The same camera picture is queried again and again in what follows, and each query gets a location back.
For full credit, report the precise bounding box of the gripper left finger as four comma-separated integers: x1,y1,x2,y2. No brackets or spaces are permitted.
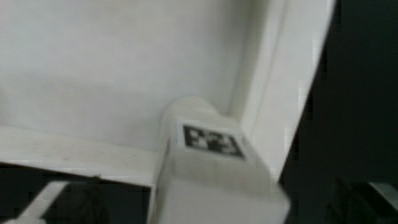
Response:
11,181,107,224

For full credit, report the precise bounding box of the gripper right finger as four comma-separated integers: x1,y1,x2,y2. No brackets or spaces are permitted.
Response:
328,179,398,224

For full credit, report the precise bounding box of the white table leg with tag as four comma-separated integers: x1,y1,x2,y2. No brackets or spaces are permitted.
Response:
148,97,290,224

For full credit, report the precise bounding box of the white square tabletop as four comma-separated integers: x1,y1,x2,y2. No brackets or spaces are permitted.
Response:
0,0,336,185

